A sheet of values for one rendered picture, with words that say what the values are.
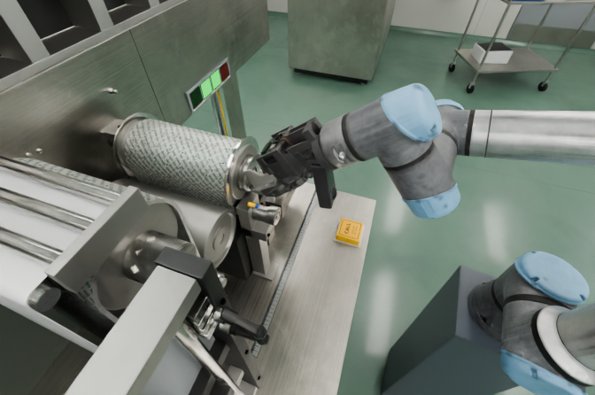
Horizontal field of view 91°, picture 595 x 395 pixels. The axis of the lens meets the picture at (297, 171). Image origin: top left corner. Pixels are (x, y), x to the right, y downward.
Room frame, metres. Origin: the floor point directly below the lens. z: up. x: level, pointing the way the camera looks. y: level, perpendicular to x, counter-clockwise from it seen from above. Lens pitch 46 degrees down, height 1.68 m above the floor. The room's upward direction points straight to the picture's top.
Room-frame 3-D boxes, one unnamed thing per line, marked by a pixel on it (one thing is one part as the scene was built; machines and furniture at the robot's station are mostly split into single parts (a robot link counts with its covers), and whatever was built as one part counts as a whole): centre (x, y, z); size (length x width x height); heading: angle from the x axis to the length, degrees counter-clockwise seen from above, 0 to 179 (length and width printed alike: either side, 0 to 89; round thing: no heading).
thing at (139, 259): (0.18, 0.17, 1.33); 0.06 x 0.06 x 0.06; 71
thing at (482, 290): (0.27, -0.51, 0.95); 0.15 x 0.15 x 0.10
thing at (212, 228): (0.35, 0.27, 1.17); 0.26 x 0.12 x 0.12; 71
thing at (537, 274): (0.26, -0.51, 1.07); 0.13 x 0.12 x 0.14; 151
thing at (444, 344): (0.27, -0.51, 0.45); 0.20 x 0.20 x 0.90; 66
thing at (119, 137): (0.51, 0.35, 1.25); 0.15 x 0.01 x 0.15; 161
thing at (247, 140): (0.43, 0.11, 1.25); 0.15 x 0.01 x 0.15; 161
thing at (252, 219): (0.38, 0.09, 1.05); 0.06 x 0.05 x 0.31; 71
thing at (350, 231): (0.50, -0.16, 0.91); 0.07 x 0.07 x 0.02; 71
